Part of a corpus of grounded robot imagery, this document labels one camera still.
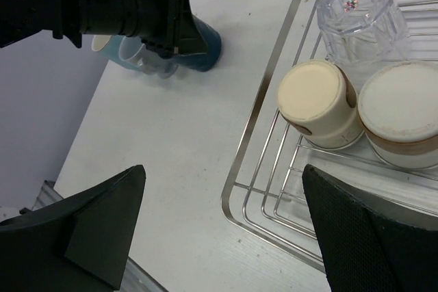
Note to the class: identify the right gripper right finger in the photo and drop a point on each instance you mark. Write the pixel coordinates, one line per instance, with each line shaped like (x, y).
(369, 243)

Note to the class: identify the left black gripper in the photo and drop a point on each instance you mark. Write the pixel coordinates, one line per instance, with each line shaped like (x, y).
(150, 20)

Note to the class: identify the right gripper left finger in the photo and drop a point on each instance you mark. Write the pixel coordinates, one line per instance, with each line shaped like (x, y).
(56, 247)

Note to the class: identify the large dark blue mug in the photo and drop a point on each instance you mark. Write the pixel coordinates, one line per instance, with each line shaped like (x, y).
(203, 62)

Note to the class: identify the pale grey-blue mug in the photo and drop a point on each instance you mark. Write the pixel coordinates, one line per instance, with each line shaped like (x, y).
(132, 51)

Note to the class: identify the light blue mug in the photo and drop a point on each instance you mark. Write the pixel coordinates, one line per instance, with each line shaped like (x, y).
(108, 46)

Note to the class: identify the cream cup brown band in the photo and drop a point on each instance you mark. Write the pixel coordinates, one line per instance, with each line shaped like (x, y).
(319, 101)

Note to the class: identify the white cup brown band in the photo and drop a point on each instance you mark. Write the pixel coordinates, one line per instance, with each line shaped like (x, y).
(397, 108)

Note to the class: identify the clear faceted glass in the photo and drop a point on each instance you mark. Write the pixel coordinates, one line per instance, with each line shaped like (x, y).
(363, 31)

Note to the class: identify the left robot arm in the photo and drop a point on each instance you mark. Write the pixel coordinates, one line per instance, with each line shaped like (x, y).
(21, 19)

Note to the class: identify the metal wire dish rack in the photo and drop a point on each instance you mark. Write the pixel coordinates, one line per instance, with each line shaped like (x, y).
(263, 192)

